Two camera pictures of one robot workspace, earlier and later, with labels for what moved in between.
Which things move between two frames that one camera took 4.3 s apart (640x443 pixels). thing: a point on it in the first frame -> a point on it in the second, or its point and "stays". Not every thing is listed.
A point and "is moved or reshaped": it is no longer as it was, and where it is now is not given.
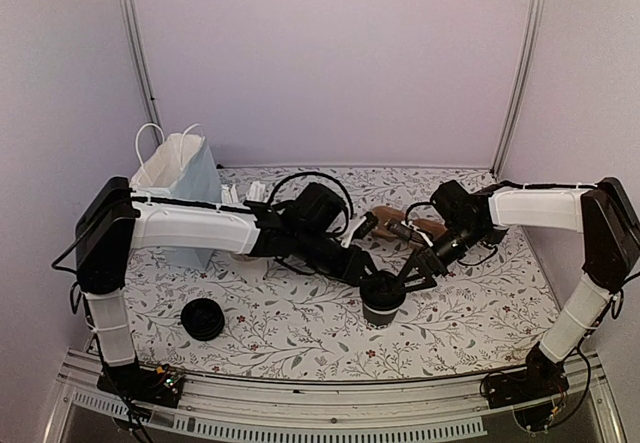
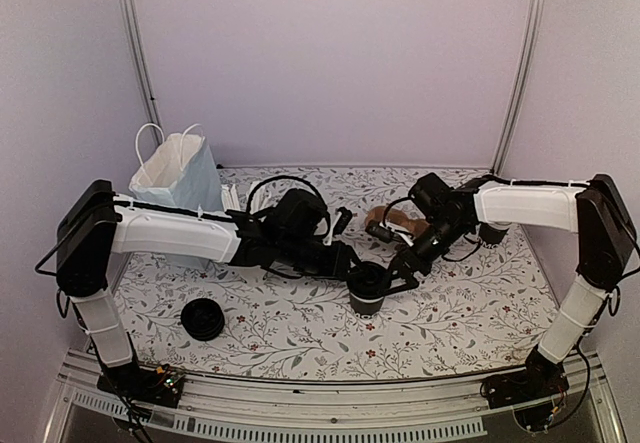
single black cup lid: x=382 y=290 is moved or reshaped
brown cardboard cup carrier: x=399 y=225 stays
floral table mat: x=455 y=286 stays
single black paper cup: x=379 y=318 -> x=366 y=306
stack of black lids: x=202 y=319 stays
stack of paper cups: x=494 y=237 stays
